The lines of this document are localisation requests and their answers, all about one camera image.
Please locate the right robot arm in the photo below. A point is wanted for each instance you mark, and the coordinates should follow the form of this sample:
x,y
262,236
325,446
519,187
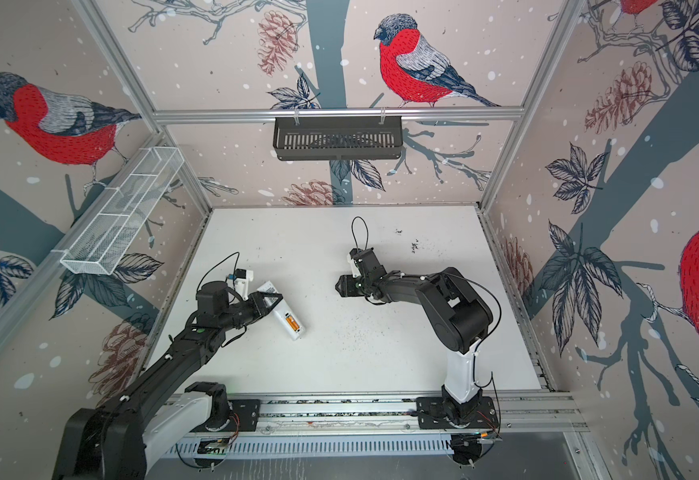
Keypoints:
x,y
460,318

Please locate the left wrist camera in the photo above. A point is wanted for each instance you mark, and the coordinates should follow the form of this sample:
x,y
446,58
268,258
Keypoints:
x,y
242,279

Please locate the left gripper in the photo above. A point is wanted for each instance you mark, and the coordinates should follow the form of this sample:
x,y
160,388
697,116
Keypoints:
x,y
257,303

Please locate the white mesh wall shelf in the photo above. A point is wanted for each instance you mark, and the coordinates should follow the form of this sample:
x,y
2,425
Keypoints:
x,y
106,238

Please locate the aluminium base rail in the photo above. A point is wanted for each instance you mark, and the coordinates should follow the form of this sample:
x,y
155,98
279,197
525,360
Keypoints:
x,y
301,414

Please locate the white remote control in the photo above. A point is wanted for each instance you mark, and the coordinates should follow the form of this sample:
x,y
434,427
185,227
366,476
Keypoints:
x,y
282,310

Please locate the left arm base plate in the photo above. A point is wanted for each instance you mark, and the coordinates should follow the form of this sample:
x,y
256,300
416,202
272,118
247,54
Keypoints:
x,y
243,417

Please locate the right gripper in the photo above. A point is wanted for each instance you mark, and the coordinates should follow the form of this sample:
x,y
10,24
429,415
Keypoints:
x,y
348,284

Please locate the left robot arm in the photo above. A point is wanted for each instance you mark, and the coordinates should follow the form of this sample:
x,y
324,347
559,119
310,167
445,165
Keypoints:
x,y
126,436

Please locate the black wall basket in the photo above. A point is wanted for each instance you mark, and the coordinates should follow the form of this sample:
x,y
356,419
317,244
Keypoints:
x,y
338,138

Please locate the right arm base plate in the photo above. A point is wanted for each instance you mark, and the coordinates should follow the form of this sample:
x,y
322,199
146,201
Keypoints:
x,y
436,413

